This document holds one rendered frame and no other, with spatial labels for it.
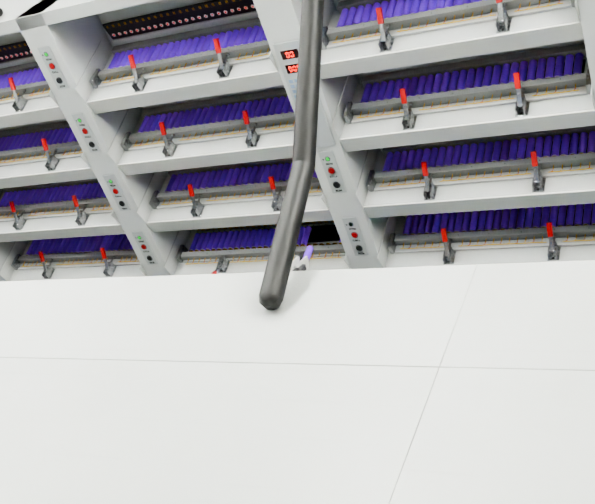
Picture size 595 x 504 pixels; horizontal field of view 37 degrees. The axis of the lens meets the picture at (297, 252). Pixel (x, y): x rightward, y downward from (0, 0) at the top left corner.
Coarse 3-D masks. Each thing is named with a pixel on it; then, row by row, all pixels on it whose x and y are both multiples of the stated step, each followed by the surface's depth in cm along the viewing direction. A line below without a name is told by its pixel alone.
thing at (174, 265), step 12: (252, 228) 270; (180, 240) 277; (192, 240) 279; (180, 252) 274; (168, 264) 271; (180, 264) 275; (192, 264) 272; (204, 264) 270; (216, 264) 268; (240, 264) 263; (252, 264) 261; (264, 264) 259; (312, 264) 251; (324, 264) 249; (336, 264) 247; (348, 264) 242
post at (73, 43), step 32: (32, 32) 234; (64, 32) 237; (96, 32) 248; (64, 64) 237; (64, 96) 244; (96, 128) 247; (96, 160) 254; (128, 192) 258; (128, 224) 266; (160, 256) 269
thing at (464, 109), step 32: (448, 64) 214; (480, 64) 210; (512, 64) 206; (544, 64) 202; (576, 64) 197; (352, 96) 226; (384, 96) 218; (416, 96) 212; (448, 96) 208; (480, 96) 205; (512, 96) 202; (544, 96) 197; (576, 96) 194; (352, 128) 219; (384, 128) 214; (416, 128) 209; (448, 128) 205; (480, 128) 203; (512, 128) 200; (544, 128) 197
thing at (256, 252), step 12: (192, 252) 272; (204, 252) 270; (216, 252) 267; (228, 252) 265; (240, 252) 263; (252, 252) 261; (264, 252) 259; (300, 252) 253; (312, 252) 252; (324, 252) 250; (336, 252) 248
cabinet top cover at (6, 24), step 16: (16, 0) 254; (32, 0) 246; (64, 0) 232; (80, 0) 226; (96, 0) 220; (112, 0) 218; (128, 0) 217; (144, 0) 215; (0, 16) 243; (16, 16) 235; (48, 16) 229; (64, 16) 227; (80, 16) 225; (0, 32) 239
